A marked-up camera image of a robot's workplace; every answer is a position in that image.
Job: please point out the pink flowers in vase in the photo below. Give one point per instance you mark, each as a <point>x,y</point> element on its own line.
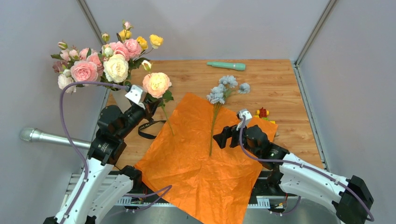
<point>65,59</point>

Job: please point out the teal handheld tool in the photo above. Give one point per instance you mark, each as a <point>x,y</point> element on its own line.
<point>232,66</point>

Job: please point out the yellow rose stem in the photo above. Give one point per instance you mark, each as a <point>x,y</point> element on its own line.
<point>136,47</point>

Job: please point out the white rose stem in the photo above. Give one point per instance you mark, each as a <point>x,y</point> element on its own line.
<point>115,66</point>

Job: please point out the blue grey flower stem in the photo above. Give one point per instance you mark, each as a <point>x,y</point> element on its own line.
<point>218,96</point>

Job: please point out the silver microphone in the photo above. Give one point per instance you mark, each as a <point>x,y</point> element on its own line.
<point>36,135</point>

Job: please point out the orange yellow wrapping paper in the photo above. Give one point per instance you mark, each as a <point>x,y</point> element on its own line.
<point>211,184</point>

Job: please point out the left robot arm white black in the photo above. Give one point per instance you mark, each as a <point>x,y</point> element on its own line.
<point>86,205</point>

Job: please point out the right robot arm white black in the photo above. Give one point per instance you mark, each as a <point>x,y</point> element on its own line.
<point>349,198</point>

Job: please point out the large pink rose stem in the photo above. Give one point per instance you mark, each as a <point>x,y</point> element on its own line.
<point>88,68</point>

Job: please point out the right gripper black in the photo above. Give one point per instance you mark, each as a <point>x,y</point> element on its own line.
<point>221,138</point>

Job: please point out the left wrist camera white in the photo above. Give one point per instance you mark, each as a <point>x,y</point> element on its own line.
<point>136,94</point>

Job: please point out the loose blue grey flower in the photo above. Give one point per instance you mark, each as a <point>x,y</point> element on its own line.
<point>244,88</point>

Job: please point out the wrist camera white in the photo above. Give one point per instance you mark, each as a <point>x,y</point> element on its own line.
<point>136,94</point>
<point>245,117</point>

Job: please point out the pile of coloured toy blocks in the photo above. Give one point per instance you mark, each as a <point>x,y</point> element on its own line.
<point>263,114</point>

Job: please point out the white ceramic vase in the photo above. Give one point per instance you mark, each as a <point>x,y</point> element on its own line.
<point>121,100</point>

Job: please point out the peach cream rose stem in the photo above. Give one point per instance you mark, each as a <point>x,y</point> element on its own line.
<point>157,85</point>

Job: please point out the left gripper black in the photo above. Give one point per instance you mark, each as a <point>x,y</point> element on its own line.
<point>151,106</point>

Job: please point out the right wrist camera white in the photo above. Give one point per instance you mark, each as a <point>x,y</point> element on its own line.
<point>245,117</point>

